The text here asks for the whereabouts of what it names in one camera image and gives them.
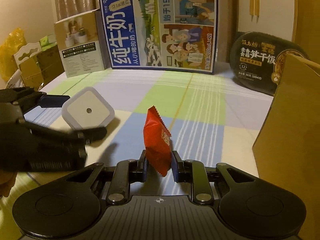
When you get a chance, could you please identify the white square night light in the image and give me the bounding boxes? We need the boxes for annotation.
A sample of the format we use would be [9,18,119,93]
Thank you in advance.
[61,87,115,129]

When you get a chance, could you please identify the red snack packet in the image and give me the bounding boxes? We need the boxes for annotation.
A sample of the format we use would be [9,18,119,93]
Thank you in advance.
[143,106,171,177]

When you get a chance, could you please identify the person right hand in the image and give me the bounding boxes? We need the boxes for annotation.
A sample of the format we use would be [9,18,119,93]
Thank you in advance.
[0,170,17,197]

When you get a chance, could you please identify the brown side cardboard boxes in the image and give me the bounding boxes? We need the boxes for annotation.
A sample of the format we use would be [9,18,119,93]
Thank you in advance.
[14,42,65,90]

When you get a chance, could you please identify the checkered tablecloth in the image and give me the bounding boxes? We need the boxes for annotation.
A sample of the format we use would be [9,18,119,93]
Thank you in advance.
[0,61,275,240]

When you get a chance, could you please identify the yellow plastic bag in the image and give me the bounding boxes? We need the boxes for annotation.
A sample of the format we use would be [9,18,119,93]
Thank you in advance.
[0,28,27,82]

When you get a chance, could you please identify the night light product box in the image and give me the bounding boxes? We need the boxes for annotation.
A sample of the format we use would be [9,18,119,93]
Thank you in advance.
[54,9,105,77]

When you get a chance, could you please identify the brown cardboard box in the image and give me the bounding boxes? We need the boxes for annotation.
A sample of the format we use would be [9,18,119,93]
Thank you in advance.
[252,54,319,239]

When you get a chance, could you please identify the black instant rice bowl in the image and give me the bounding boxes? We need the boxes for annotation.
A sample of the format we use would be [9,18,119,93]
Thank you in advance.
[229,31,309,95]

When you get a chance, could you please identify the blue milk carton box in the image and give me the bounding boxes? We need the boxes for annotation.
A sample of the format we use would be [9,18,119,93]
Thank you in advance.
[99,0,218,74]

